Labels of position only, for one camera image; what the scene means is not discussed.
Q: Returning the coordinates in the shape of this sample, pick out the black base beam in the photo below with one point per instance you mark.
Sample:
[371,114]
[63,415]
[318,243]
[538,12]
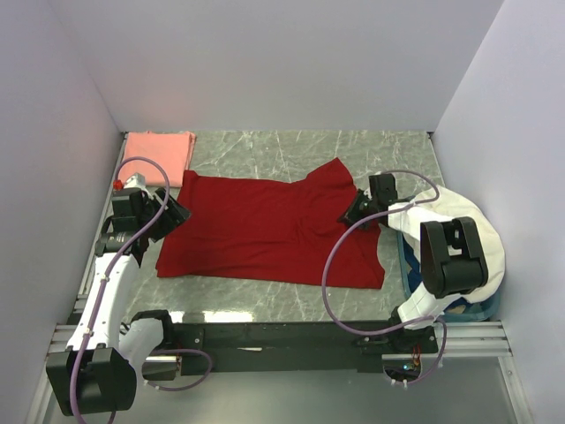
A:
[287,346]

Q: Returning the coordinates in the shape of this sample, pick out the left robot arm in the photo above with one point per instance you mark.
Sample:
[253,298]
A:
[98,370]

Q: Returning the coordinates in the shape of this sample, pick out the white crumpled t shirt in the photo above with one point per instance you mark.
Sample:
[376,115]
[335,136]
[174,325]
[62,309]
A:
[441,205]

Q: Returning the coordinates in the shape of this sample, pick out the red t shirt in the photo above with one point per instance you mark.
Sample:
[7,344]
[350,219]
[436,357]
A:
[270,230]

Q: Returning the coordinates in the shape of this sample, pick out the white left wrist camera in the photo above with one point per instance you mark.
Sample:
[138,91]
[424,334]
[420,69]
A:
[135,181]

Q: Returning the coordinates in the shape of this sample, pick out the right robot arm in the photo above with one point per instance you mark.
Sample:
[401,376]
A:
[452,259]

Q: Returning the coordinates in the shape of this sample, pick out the blue t shirt in basket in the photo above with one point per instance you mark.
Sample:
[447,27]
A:
[414,279]

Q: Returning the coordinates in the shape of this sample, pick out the folded pink t shirt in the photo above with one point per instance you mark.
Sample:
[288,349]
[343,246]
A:
[171,151]

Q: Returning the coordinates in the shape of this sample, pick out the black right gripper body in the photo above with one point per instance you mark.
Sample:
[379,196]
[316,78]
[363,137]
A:
[361,208]

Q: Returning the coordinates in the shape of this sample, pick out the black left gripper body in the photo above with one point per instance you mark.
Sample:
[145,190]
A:
[171,219]

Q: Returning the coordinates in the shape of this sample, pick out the blue plastic basket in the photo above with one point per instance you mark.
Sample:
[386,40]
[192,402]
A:
[477,312]

